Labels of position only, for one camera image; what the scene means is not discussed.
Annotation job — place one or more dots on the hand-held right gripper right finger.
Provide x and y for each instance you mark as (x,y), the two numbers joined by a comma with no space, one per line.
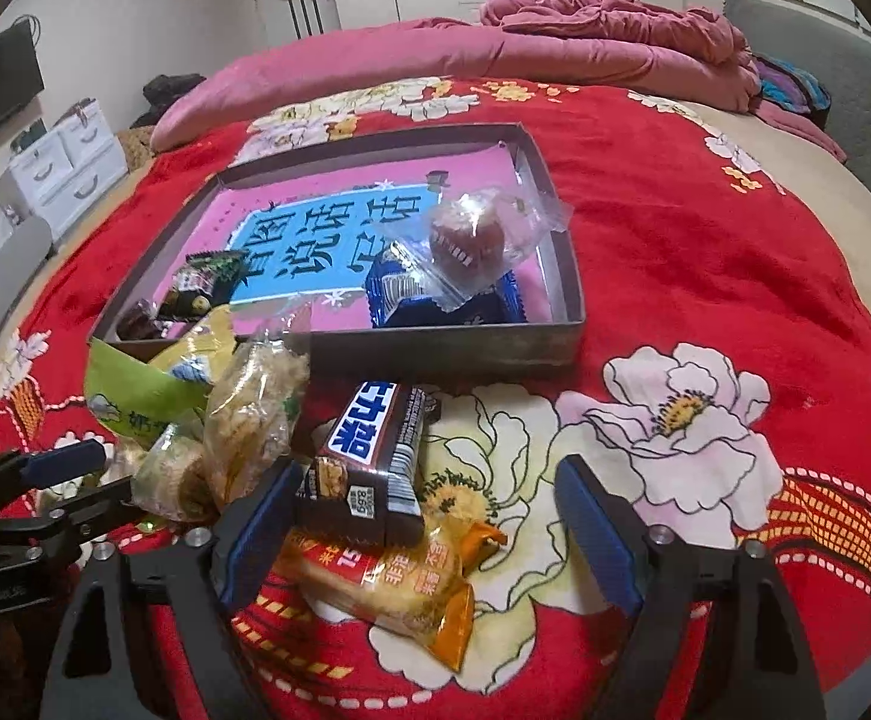
(600,532)

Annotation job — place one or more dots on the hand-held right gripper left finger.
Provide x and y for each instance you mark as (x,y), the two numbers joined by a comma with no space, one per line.
(255,540)

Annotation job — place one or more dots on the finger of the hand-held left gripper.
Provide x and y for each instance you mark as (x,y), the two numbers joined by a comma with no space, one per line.
(82,514)
(60,461)

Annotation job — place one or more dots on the clear packet round pastry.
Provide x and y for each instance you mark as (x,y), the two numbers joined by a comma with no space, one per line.
(169,476)

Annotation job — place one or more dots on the green snack packet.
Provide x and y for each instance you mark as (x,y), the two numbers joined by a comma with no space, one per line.
(135,390)

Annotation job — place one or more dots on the clear packet of pale biscuits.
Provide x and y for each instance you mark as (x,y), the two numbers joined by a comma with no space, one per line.
(251,420)

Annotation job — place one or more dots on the dark chocolate bar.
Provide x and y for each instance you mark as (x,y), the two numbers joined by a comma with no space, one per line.
(360,457)

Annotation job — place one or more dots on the orange rice cracker packet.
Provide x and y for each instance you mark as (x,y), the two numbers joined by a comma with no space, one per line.
(383,585)

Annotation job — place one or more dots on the small dark brown candy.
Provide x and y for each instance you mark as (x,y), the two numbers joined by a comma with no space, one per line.
(139,319)

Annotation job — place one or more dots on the yellow snack packet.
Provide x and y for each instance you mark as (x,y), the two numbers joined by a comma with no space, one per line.
(202,349)

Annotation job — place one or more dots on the small dark green packet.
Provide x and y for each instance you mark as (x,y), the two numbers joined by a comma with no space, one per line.
(206,277)

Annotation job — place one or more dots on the grey shallow cardboard box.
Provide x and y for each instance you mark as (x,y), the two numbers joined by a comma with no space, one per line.
(443,349)

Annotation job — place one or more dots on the blue snack packet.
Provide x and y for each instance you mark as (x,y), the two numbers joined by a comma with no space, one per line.
(398,292)

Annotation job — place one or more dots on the clear-wrapped brown cake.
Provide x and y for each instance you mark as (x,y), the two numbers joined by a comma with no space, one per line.
(469,240)

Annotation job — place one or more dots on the pale grey chair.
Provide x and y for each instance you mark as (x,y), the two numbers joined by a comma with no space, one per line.
(7,277)

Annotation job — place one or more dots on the red floral blanket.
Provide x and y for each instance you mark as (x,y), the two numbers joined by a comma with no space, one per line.
(705,277)

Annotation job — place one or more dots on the white drawer chest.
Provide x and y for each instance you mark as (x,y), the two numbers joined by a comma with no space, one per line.
(60,172)

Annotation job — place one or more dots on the brown patterned cloth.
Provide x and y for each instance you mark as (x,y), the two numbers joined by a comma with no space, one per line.
(139,148)

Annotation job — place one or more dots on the dark green mug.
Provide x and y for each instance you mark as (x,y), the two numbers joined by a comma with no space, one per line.
(31,135)

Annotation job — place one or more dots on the pile of black clothes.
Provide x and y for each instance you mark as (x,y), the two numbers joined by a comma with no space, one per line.
(172,90)

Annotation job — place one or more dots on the purple and blue cloth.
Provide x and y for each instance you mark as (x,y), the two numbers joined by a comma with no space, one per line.
(788,86)

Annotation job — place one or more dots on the grey padded headboard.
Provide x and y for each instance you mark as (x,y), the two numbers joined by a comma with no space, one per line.
(855,105)

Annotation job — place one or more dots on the pink quilt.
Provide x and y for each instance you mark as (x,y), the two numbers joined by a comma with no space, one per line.
(405,52)

